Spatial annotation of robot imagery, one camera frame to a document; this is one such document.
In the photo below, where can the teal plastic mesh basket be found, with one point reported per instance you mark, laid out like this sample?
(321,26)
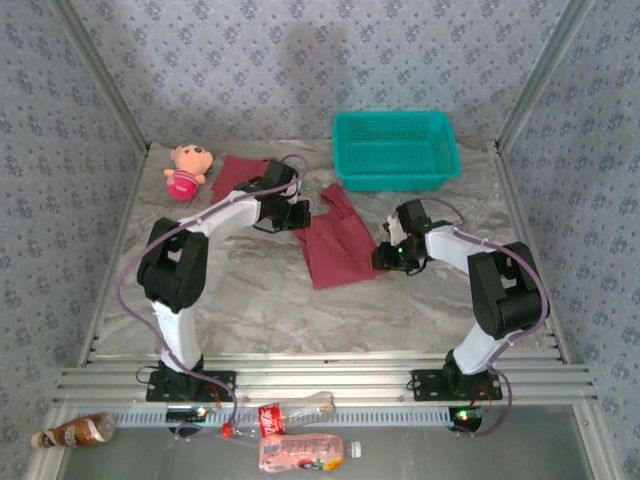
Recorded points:
(395,150)

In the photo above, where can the brown drink bottle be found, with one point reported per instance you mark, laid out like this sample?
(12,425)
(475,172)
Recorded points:
(80,430)

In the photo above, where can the dark red ribbed tank top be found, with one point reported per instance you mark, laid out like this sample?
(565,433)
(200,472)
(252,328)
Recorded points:
(230,175)
(335,250)

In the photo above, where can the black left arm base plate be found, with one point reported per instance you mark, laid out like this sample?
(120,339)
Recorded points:
(220,382)

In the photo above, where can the clear cola bottle red label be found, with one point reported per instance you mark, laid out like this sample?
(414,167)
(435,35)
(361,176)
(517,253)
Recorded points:
(272,420)

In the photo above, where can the aluminium frame post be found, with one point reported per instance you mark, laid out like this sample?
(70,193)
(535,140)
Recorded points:
(100,75)
(542,75)

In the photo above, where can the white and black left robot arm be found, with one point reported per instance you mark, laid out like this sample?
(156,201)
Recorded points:
(225,215)

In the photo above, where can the black controller board with LED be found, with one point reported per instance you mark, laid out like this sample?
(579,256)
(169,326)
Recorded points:
(187,413)
(465,417)

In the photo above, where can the aluminium rail frame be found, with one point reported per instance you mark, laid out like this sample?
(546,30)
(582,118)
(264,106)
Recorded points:
(325,380)

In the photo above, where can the aluminium side rail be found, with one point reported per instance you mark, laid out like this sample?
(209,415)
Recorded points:
(525,215)
(112,255)

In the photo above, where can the pink drink bottle white cap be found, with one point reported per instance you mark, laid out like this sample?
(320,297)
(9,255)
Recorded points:
(300,452)

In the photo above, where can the pink plush doll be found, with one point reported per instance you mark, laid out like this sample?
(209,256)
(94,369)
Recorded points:
(187,165)

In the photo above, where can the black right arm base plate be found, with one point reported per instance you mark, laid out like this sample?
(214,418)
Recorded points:
(425,382)

